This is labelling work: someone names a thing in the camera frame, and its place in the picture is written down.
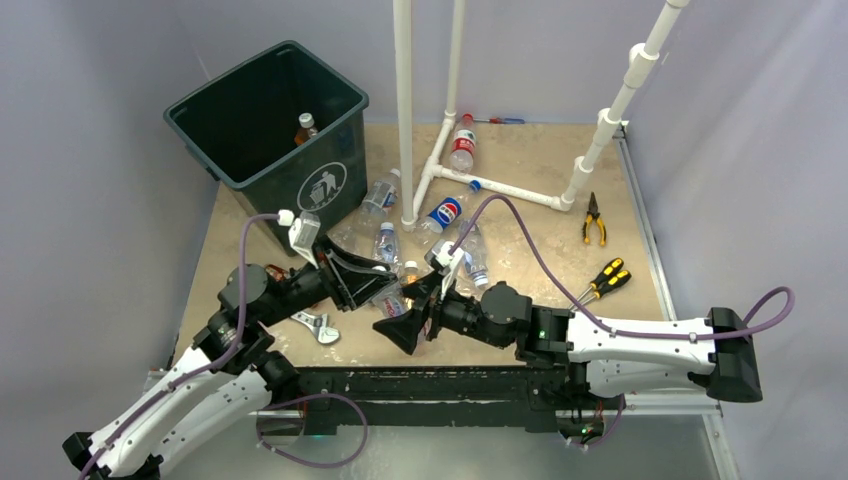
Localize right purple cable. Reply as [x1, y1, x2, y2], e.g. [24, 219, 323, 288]
[450, 193, 796, 342]

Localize red label water bottle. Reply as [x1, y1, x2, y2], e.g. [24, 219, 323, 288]
[448, 113, 477, 174]

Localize yellow handle pliers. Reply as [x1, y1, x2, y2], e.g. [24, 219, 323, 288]
[582, 192, 607, 247]

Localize blue label water bottle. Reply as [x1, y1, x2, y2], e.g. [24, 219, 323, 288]
[460, 221, 490, 291]

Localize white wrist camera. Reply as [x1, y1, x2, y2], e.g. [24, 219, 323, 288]
[277, 209, 321, 267]
[425, 239, 466, 299]

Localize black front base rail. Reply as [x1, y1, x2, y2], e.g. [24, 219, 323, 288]
[300, 366, 596, 435]

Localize clear bottle near bin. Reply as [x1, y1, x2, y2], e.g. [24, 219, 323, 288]
[354, 168, 401, 231]

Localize dark green trash bin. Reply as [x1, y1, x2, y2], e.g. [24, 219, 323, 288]
[163, 40, 369, 233]

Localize white PVC pipe frame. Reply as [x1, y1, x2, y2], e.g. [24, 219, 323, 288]
[392, 0, 690, 231]

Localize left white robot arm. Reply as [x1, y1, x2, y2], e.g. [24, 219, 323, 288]
[62, 237, 398, 479]

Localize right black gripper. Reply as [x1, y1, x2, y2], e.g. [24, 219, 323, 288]
[374, 268, 509, 354]

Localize clear bottle front edge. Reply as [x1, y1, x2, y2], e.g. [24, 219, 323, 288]
[371, 284, 415, 323]

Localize purple cable loop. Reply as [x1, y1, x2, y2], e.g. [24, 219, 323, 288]
[254, 392, 371, 470]

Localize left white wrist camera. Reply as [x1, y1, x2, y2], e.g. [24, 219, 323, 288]
[277, 209, 321, 267]

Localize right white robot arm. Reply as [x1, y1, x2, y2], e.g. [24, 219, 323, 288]
[373, 273, 763, 407]

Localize red handle adjustable wrench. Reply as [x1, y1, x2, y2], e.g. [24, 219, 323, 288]
[290, 311, 341, 346]

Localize small pepsi bottle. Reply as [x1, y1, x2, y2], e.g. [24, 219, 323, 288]
[416, 180, 482, 235]

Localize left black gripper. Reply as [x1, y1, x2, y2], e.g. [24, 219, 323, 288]
[260, 234, 397, 326]

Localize red cap tea bottle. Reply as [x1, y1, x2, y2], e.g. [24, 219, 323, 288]
[264, 264, 290, 282]

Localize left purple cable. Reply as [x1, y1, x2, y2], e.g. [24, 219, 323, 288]
[76, 213, 283, 480]

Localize yellow red tea bottle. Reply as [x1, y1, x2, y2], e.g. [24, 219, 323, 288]
[400, 260, 423, 285]

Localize small orange bottle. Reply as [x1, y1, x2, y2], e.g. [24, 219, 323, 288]
[294, 112, 319, 146]

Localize clear bottle white cap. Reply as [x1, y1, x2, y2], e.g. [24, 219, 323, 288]
[372, 222, 401, 269]

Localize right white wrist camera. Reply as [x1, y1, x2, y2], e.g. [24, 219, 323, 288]
[425, 239, 466, 299]

